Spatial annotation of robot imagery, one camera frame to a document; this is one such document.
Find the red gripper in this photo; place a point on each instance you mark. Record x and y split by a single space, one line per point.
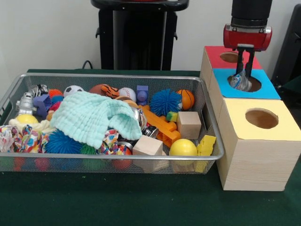
247 38

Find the clear plastic bag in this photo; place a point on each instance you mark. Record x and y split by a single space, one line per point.
238 82

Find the mint green knitted cloth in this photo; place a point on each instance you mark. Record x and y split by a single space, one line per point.
89 115

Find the wooden box with three holes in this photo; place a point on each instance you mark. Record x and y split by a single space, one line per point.
258 164

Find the silver mesh bin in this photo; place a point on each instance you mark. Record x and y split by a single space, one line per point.
70 164

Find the black chair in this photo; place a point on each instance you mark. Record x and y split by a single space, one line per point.
290 49

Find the dark green table cloth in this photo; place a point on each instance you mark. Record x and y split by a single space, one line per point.
141 200
295 90

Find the orange toy basketball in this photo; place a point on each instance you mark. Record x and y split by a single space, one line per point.
187 99

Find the wooden cube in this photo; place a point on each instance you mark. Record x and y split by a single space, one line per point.
147 146
188 124

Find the blue spiky ball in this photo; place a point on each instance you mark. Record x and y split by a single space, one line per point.
165 102

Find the yellow cheese wedge toy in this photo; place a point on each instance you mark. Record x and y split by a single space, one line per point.
206 142

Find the orange plastic toy block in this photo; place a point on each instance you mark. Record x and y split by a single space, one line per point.
162 127

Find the small toy soccer ball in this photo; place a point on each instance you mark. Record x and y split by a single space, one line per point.
73 90

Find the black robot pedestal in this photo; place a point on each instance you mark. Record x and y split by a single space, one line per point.
141 35

